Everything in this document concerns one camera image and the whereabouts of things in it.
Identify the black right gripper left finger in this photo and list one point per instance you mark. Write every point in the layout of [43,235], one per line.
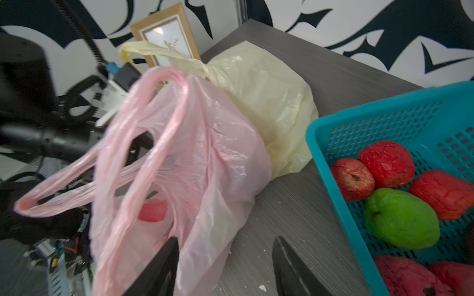
[158,278]

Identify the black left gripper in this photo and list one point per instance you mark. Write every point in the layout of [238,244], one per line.
[67,144]

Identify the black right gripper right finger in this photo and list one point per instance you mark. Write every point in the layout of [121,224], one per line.
[292,276]

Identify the pink plastic bag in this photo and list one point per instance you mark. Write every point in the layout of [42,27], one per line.
[180,160]

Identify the smooth red apple with stem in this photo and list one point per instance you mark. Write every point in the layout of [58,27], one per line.
[353,178]

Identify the red strawberry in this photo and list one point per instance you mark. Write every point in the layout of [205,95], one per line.
[390,163]
[449,196]

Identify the yellow plastic bag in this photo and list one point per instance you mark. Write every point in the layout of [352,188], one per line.
[278,102]

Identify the gold framed picture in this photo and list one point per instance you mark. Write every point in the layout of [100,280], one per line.
[169,29]

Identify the teal perforated plastic basket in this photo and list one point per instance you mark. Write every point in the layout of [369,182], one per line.
[436,125]

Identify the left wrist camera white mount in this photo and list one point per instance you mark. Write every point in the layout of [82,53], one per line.
[117,87]

